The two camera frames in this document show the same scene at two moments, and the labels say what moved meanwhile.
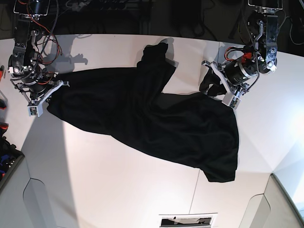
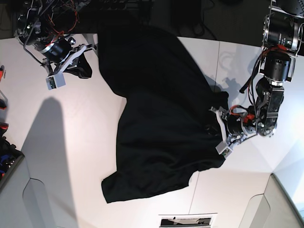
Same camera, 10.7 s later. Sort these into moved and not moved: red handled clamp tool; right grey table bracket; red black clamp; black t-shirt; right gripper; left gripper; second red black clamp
Moved: left gripper; right gripper; black t-shirt
Not moved: red black clamp; right grey table bracket; second red black clamp; red handled clamp tool
